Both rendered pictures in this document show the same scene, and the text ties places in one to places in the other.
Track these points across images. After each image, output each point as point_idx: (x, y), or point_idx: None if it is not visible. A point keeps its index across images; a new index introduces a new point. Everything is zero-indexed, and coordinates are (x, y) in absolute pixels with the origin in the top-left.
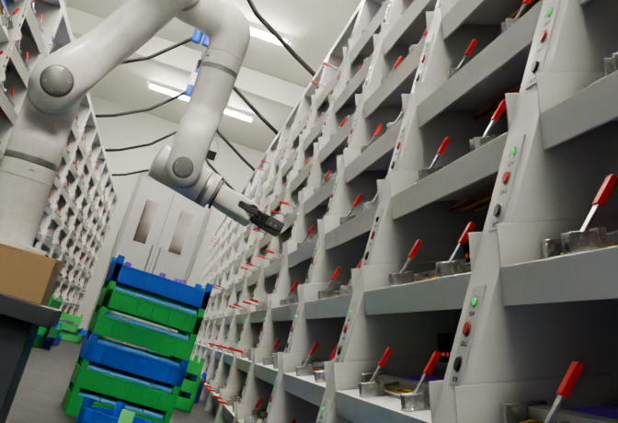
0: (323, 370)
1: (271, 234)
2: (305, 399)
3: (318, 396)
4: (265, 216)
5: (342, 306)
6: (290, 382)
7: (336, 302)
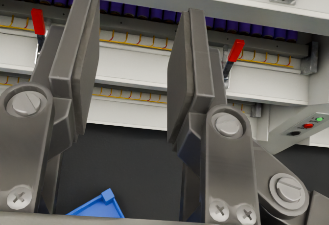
0: (223, 75)
1: (94, 79)
2: (153, 89)
3: (252, 100)
4: (260, 152)
5: (310, 26)
6: (4, 69)
7: (258, 13)
